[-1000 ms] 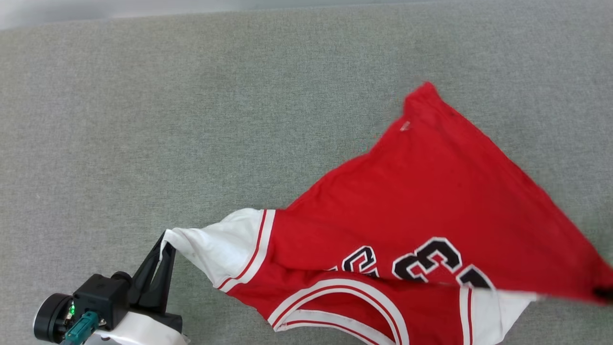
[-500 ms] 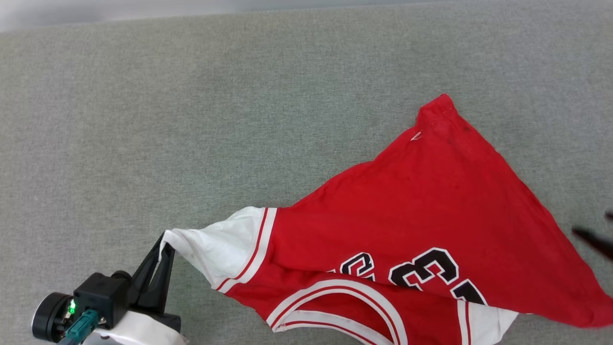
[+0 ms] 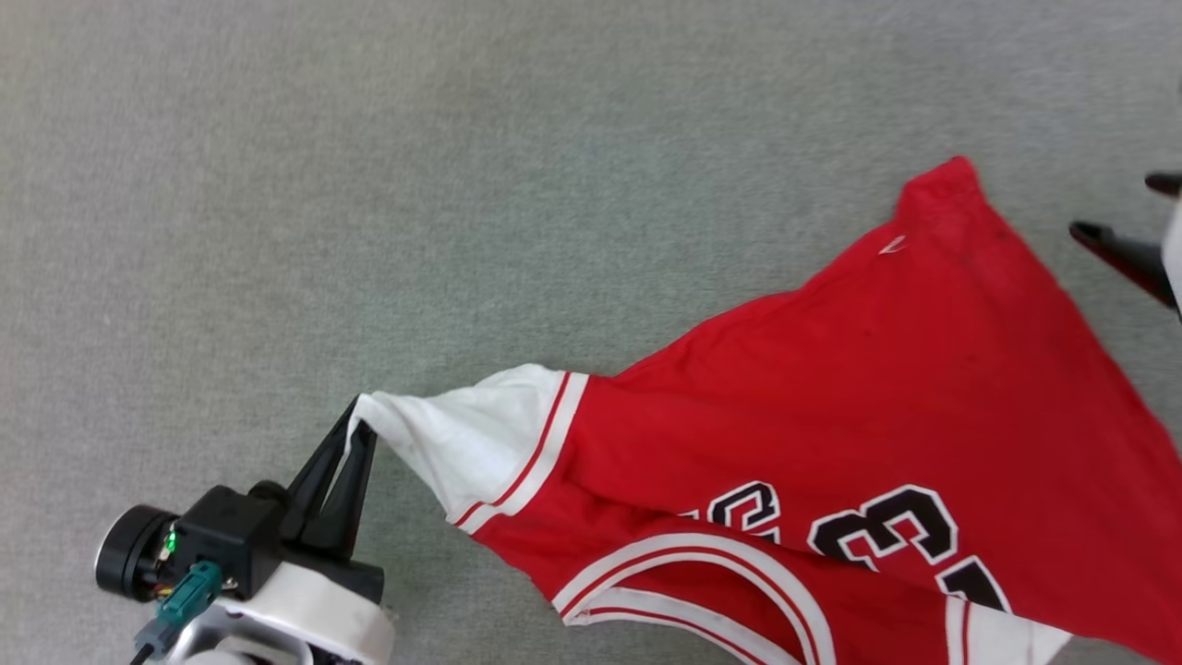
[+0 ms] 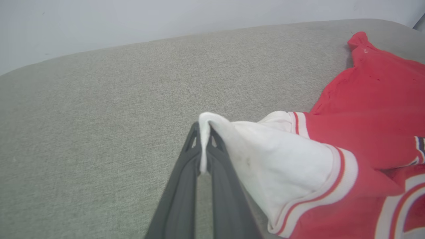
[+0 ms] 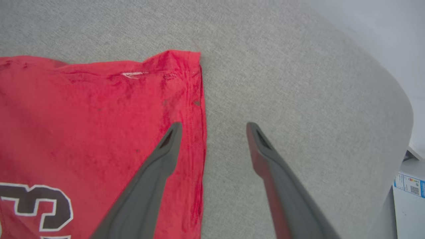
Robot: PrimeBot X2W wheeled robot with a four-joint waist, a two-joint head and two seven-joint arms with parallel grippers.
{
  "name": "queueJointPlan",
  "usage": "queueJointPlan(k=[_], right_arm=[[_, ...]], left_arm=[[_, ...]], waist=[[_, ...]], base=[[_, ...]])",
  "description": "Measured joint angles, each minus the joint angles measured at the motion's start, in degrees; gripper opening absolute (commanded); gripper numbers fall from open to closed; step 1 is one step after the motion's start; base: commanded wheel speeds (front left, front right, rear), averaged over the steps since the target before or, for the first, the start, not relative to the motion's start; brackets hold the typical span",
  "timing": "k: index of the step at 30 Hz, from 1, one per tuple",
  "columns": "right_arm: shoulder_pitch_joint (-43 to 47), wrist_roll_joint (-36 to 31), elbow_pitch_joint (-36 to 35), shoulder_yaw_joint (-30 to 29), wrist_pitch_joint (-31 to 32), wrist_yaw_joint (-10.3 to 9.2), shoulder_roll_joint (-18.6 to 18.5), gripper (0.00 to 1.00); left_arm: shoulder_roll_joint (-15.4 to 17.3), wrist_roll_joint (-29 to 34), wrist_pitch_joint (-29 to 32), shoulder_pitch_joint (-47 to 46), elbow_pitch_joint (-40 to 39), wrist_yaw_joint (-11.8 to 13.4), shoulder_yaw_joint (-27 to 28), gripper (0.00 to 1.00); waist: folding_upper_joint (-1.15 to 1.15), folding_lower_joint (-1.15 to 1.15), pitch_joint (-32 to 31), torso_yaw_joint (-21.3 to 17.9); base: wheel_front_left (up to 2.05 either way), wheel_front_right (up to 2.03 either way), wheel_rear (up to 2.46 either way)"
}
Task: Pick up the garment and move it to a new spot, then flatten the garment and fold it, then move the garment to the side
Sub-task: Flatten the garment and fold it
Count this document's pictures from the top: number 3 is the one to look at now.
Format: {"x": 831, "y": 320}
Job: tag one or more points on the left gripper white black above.
{"x": 332, "y": 614}

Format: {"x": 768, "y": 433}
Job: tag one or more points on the red basketball jersey white sleeves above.
{"x": 923, "y": 369}

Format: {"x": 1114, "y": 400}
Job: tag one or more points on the grey fabric sofa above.
{"x": 462, "y": 185}

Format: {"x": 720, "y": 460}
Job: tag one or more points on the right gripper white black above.
{"x": 1175, "y": 259}

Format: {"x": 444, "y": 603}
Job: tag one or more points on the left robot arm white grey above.
{"x": 199, "y": 639}

